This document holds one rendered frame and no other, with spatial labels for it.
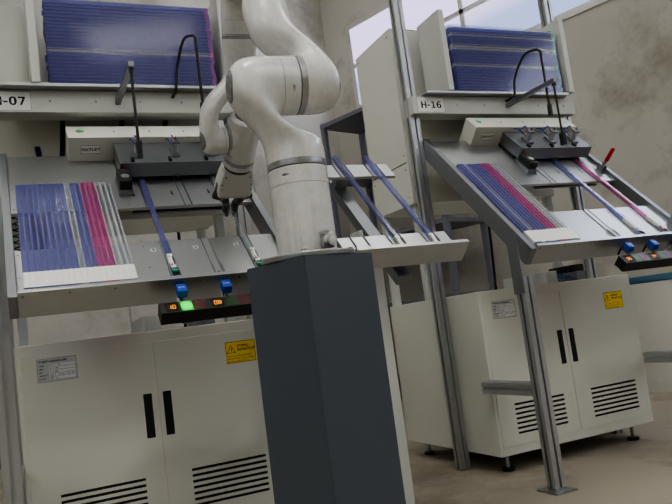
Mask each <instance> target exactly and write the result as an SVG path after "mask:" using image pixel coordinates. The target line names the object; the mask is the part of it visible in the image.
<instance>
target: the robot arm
mask: <svg viewBox="0 0 672 504"><path fill-rule="evenodd" d="M221 30H222V52H223V78H222V80H221V82H220V83H219V84H218V85H217V86H216V87H215V88H214V89H213V90H212V91H211V92H210V93H209V94H208V96H207V97H206V99H205V100H204V102H203V104H202V107H201V110H200V116H199V136H200V137H199V139H200V145H201V148H202V151H203V152H204V153H206V154H208V155H221V154H224V156H223V162H222V163H221V165H220V167H219V170H218V172H217V176H216V180H215V184H214V189H215V190H214V192H213V194H212V198H213V199H215V200H219V201H220V202H222V203H223V206H222V212H223V213H224V214H225V216H226V217H228V215H229V209H230V206H229V198H234V199H233V200H232V203H231V206H232V207H233V209H234V211H235V213H236V212H237V211H238V206H239V205H240V204H241V202H243V201H244V200H245V199H248V198H251V197H252V196H253V195H252V188H253V164H254V159H255V154H256V149H257V144H258V139H260V141H261V143H262V145H263V148H264V152H265V156H266V162H267V170H268V178H269V186H270V194H271V202H272V210H273V218H274V226H275V234H276V242H277V250H278V256H274V257H270V258H264V259H263V260H262V261H261V265H266V264H270V263H274V262H278V261H282V260H286V259H290V258H293V257H297V256H301V255H314V254H344V253H356V251H355V249H353V247H347V248H338V247H337V236H336V232H335V225H334V217H333V210H332V202H331V195H330V187H329V180H328V172H327V165H326V157H325V151H324V146H323V143H322V141H321V140H320V138H318V137H317V136H316V135H314V134H312V133H310V132H307V131H305V130H302V129H300V128H298V127H296V126H294V125H293V124H291V123H289V122H288V121H286V120H285V119H284V118H283V117H282V116H294V115H295V116H296V115H315V114H321V113H324V112H327V111H328V110H330V109H332V108H333V107H334V106H335V104H336V103H337V101H338V99H339V96H340V90H341V84H340V78H339V74H338V72H337V69H336V67H335V66H334V64H333V63H332V61H331V60H330V58H329V57H328V56H327V55H326V54H325V53H324V52H323V51H322V50H321V49H320V48H319V47H318V46H317V45H316V44H315V43H313V42H312V41H311V40H310V39H309V38H308V37H306V36H305V35H304V34H303V33H302V32H301V31H299V30H298V29H297V28H296V27H295V25H294V24H293V22H292V19H291V17H290V13H289V10H288V7H287V4H286V0H221ZM257 48H258V49H259V50H260V51H261V52H262V53H263V54H265V55H266V56H257ZM226 102H229V104H230V106H231V107H232V109H233V110H234V111H233V112H232V113H231V114H230V119H229V122H228V124H226V125H218V119H219V113H220V111H221V109H222V107H223V106H224V105H225V104H226Z"/></svg>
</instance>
